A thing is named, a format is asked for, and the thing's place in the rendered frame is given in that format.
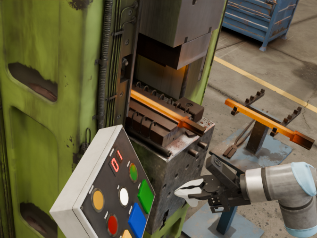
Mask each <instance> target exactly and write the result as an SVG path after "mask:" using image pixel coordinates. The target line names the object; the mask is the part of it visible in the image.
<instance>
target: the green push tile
mask: <svg viewBox="0 0 317 238"><path fill-rule="evenodd" d="M137 197H138V199H139V201H140V203H141V205H142V207H143V208H144V210H145V212H146V214H149V211H150V208H151V204H152V201H153V198H154V196H153V194H152V192H151V190H150V188H149V186H148V184H147V182H146V180H145V179H143V181H142V184H141V187H140V190H139V193H138V195H137Z"/></svg>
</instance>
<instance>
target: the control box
mask: <svg viewBox="0 0 317 238"><path fill-rule="evenodd" d="M117 151H119V153H120V156H121V157H122V162H121V163H119V161H118V159H117V157H116V152H117ZM113 159H115V161H116V163H117V164H118V168H119V169H118V171H116V170H115V169H114V167H113V165H112V160H113ZM132 165H133V166H135V168H136V170H137V179H136V180H133V179H132V177H131V173H130V168H131V166H132ZM143 179H145V180H146V182H147V184H148V186H149V188H150V190H151V192H152V194H153V196H154V198H155V192H154V190H153V188H152V186H151V184H150V181H149V179H148V177H147V175H146V173H145V171H144V169H143V167H142V165H141V163H140V161H139V159H138V157H137V155H136V153H135V150H134V148H133V146H132V144H131V142H130V140H129V138H128V136H127V134H126V132H125V130H124V128H123V126H122V125H117V126H113V127H107V128H103V129H99V130H98V132H97V134H96V136H95V137H94V139H93V140H92V142H91V144H90V145H89V147H88V149H87V150H86V152H85V154H84V155H83V157H82V158H81V160H80V162H79V163H78V165H77V167H76V168H75V170H74V172H73V173H72V175H71V177H70V178H69V180H68V182H67V183H66V185H65V186H64V188H63V190H62V191H61V193H60V195H59V196H58V198H57V199H56V201H55V203H54V205H53V206H52V208H51V209H50V214H51V216H52V217H53V219H54V220H55V222H56V223H57V225H58V226H59V227H60V229H61V230H62V232H63V233H64V235H65V236H66V238H122V237H123V234H124V231H125V230H128V231H129V233H130V235H131V237H132V238H136V236H135V234H134V233H133V231H132V229H131V227H130V225H129V224H128V220H129V218H130V215H131V212H132V209H133V206H134V203H137V204H138V205H139V207H140V209H141V211H142V213H143V215H144V217H145V219H146V224H147V221H148V217H149V214H150V211H151V208H150V211H149V214H146V212H145V210H144V208H143V207H142V205H141V203H140V201H139V199H138V197H137V195H138V193H139V190H140V187H141V184H142V181H143ZM123 188H124V189H125V190H126V191H127V194H128V202H127V204H126V205H123V204H122V202H121V199H120V192H121V190H122V189H123ZM96 191H100V192H101V194H102V196H103V206H102V208H101V209H100V210H98V209H97V208H96V207H95V205H94V202H93V196H94V193H95V192H96ZM154 198H153V201H154ZM153 201H152V204H153ZM152 204H151V207H152ZM111 216H114V217H115V218H116V220H117V231H116V233H115V234H111V233H110V231H109V228H108V221H109V218H110V217H111ZM146 224H145V227H146ZM145 227H144V230H145ZM144 230H143V234H144ZM143 234H142V237H143Z"/></svg>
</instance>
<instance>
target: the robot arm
mask: <svg viewBox="0 0 317 238"><path fill-rule="evenodd" d="M205 167H206V169H207V170H208V171H209V172H210V173H212V174H211V175H203V176H200V177H197V178H195V179H192V180H191V181H189V182H187V183H185V184H184V185H182V186H181V187H179V188H178V189H177V190H176V191H175V195H176V196H178V197H182V198H184V199H185V200H186V201H187V203H188V204H189V205H190V206H191V207H196V206H197V204H198V201H202V200H208V204H209V206H210V209H211V211H212V213H222V212H230V207H233V206H241V205H250V204H251V202H252V203H256V202H264V201H273V200H278V202H279V206H280V209H281V213H282V217H283V220H284V226H285V227H286V230H287V232H288V233H289V234H290V235H292V236H294V237H297V238H307V237H311V236H313V235H314V234H316V233H317V168H314V167H313V166H311V165H309V164H307V163H305V162H292V163H289V164H283V165H276V166H270V167H264V168H258V169H251V170H246V172H245V174H241V175H240V178H239V177H237V176H236V175H235V174H234V173H233V172H232V171H231V170H230V169H229V168H228V167H226V166H225V165H224V164H223V163H222V162H221V161H220V160H219V159H218V158H217V157H216V156H215V155H211V156H210V157H208V158H207V159H206V166H205ZM219 207H223V208H224V210H223V211H216V210H215V209H218V208H219Z"/></svg>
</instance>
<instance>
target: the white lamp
mask: <svg viewBox="0 0 317 238"><path fill-rule="evenodd" d="M120 199H121V202H122V204H123V205H126V204H127V202H128V194H127V191H126V190H125V189H124V188H123V189H122V190H121V192H120Z"/></svg>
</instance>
